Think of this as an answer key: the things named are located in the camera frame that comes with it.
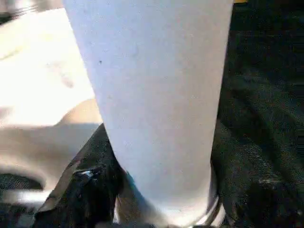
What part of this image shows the black work mat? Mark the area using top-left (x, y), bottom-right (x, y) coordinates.
top-left (0, 0), bottom-right (304, 228)

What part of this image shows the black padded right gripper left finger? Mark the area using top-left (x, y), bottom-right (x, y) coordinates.
top-left (33, 123), bottom-right (129, 228)

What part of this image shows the white plastic table leg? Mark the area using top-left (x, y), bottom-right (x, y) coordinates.
top-left (62, 0), bottom-right (235, 227)

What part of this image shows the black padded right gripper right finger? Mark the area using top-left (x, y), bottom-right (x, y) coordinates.
top-left (211, 109), bottom-right (304, 228)

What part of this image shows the white plastic table top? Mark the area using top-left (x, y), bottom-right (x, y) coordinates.
top-left (0, 7), bottom-right (106, 190)

